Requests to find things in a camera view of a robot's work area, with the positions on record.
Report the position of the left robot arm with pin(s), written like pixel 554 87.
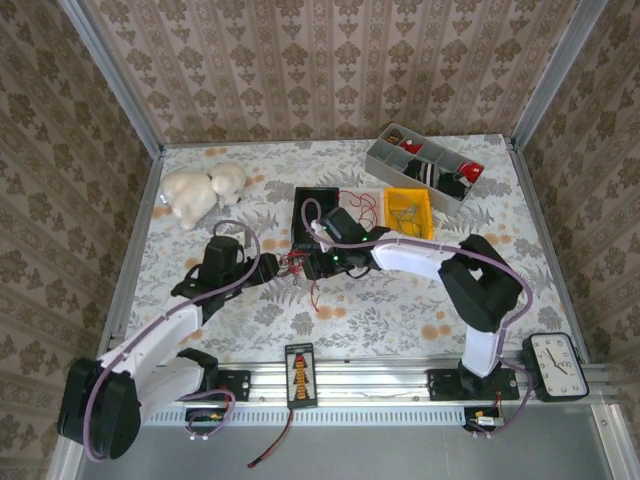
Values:
pixel 165 330

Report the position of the grey metal panel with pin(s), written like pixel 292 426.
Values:
pixel 400 452

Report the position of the black plastic bin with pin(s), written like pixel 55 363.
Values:
pixel 327 197

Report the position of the yellow plastic bin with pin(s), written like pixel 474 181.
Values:
pixel 422 200

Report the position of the black white striped sock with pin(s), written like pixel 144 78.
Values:
pixel 425 171

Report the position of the small black connector box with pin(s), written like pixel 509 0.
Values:
pixel 482 419

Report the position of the black orange charger board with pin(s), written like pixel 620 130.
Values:
pixel 300 375

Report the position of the aluminium frame post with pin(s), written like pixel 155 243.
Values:
pixel 555 75
pixel 115 80

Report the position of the grey plastic divided organizer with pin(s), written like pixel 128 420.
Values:
pixel 380 167

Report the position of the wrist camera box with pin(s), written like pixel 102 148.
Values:
pixel 225 250
pixel 342 224

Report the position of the brown sock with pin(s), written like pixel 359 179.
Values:
pixel 395 136

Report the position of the red sock with white trim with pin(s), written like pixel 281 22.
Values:
pixel 411 147

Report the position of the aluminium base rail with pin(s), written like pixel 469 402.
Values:
pixel 375 385

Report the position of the black alarm clock white face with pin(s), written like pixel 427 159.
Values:
pixel 557 367

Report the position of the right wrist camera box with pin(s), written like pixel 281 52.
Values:
pixel 342 224

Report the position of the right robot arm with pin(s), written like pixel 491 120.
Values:
pixel 410 255

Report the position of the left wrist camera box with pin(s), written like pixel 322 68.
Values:
pixel 225 250

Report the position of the white plush toy animal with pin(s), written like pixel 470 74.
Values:
pixel 195 192

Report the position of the red sock with orange print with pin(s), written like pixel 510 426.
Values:
pixel 472 172

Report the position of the red black power lead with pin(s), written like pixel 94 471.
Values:
pixel 286 427

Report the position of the black plaid sock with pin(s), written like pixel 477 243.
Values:
pixel 450 187

